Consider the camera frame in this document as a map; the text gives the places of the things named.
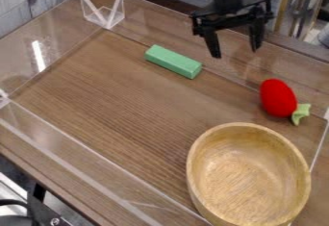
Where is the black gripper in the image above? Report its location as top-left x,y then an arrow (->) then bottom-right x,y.
189,0 -> 274,59

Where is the red plush fruit green leaf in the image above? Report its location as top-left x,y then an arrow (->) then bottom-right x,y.
259,78 -> 311,126

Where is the green rectangular block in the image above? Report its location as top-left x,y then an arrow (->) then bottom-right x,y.
144,45 -> 201,80

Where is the wooden chair in background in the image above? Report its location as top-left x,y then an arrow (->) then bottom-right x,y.
274,0 -> 323,39

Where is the wooden bowl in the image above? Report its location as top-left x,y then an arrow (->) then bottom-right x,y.
185,122 -> 311,226

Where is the clear acrylic corner bracket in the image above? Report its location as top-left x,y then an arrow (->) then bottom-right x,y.
80,0 -> 124,30

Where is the clear acrylic tray wall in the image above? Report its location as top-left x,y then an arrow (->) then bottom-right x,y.
0,0 -> 329,226

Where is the black cable lower left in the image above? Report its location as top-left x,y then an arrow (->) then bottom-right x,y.
0,199 -> 42,226

